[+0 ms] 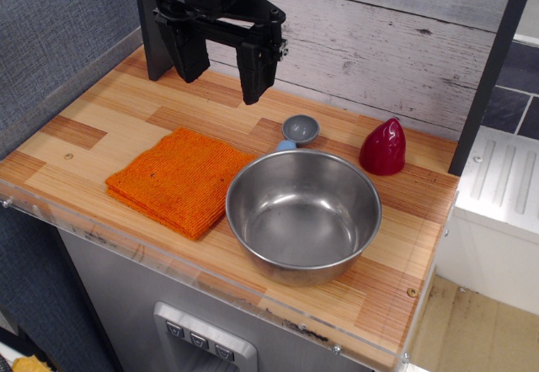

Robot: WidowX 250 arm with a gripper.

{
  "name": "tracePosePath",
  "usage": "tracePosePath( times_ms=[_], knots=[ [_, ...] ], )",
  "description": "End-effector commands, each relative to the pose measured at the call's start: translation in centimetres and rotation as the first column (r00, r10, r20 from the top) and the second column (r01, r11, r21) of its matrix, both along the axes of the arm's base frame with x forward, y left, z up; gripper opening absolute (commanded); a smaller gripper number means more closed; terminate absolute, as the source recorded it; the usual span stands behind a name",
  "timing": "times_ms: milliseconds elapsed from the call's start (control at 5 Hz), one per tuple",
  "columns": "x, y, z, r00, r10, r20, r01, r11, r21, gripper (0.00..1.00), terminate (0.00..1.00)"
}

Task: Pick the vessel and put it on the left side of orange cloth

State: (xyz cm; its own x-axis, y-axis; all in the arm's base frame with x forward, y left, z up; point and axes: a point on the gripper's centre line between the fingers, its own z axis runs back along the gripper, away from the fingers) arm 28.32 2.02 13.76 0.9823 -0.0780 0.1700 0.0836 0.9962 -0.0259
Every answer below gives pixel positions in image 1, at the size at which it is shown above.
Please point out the red toy strawberry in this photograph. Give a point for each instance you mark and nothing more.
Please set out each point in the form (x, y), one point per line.
(384, 150)

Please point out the dark grey post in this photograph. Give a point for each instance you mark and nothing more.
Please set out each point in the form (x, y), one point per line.
(157, 57)
(500, 49)

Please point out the silver toy fridge dispenser panel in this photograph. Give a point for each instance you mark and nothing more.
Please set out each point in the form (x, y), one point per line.
(202, 340)

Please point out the folded orange cloth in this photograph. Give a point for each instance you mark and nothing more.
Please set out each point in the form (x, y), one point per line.
(181, 182)

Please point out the white toy sink counter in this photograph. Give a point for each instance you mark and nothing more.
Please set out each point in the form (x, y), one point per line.
(491, 237)

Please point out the dark grey right post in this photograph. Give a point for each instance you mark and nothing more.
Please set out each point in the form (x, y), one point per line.
(500, 49)

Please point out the stainless steel bowl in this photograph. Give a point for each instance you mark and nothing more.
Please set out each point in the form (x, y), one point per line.
(303, 217)

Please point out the yellow object at corner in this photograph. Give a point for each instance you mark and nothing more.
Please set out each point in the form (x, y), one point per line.
(30, 364)

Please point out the dark grey left post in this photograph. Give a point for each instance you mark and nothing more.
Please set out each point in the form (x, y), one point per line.
(157, 57)

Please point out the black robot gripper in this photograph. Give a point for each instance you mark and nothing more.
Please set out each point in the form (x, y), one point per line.
(184, 25)

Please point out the clear acrylic table edge guard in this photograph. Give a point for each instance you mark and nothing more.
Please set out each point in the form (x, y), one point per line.
(140, 277)

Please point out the blue grey toy scoop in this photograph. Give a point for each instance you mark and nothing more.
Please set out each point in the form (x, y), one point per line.
(298, 131)

